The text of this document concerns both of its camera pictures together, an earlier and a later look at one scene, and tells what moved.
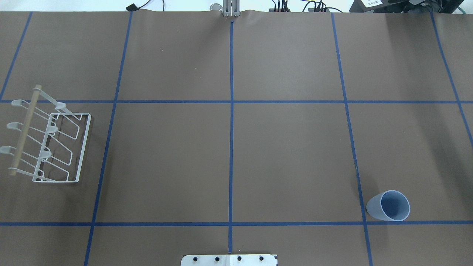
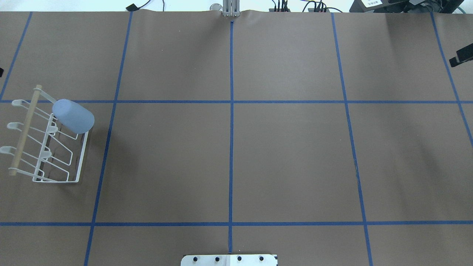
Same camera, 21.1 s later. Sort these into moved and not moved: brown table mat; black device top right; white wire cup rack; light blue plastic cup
Moved: light blue plastic cup
Not moved: black device top right; white wire cup rack; brown table mat
